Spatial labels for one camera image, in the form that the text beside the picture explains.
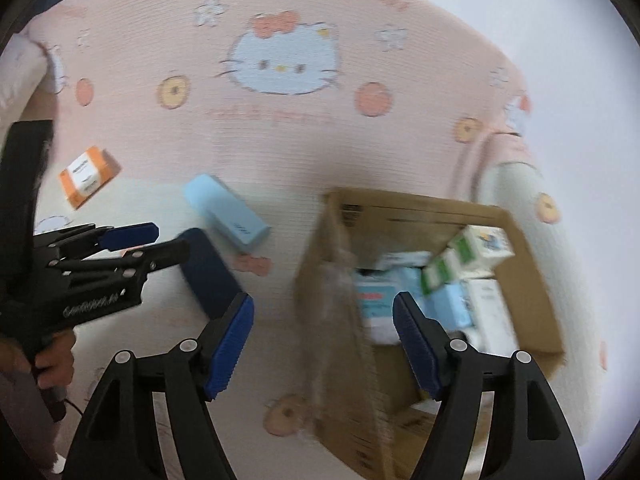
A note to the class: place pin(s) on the small white cartoon box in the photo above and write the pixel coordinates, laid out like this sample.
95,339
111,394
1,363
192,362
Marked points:
481,247

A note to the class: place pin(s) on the white blue wipes pack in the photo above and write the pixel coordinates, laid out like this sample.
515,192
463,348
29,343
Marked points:
376,288

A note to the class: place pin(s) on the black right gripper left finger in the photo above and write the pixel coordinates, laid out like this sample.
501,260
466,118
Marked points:
118,436

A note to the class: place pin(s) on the orange tissue pack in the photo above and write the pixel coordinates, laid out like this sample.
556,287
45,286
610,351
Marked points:
87,174

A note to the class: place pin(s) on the light blue glasses case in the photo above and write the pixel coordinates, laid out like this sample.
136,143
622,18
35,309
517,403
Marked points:
226,211

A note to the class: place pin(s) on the person's left hand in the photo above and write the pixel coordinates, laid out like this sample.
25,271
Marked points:
55,363

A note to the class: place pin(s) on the pink Hello Kitty blanket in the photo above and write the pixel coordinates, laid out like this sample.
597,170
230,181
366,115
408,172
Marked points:
316,112

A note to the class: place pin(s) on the dark blue case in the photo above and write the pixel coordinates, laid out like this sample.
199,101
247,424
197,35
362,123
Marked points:
208,276

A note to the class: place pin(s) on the white box in carton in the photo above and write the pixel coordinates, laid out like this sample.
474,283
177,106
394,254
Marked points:
493,330

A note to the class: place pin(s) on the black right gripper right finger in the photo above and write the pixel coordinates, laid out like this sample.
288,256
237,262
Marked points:
528,437

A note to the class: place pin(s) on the green white carton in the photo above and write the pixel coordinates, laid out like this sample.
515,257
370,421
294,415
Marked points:
442,270

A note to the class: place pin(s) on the brown cardboard box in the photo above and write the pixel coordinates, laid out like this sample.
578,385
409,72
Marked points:
415,409

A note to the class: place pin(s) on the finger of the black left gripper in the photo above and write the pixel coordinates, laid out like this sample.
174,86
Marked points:
143,260
88,239

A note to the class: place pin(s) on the light blue box in carton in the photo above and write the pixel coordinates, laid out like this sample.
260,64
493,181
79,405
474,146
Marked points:
448,306

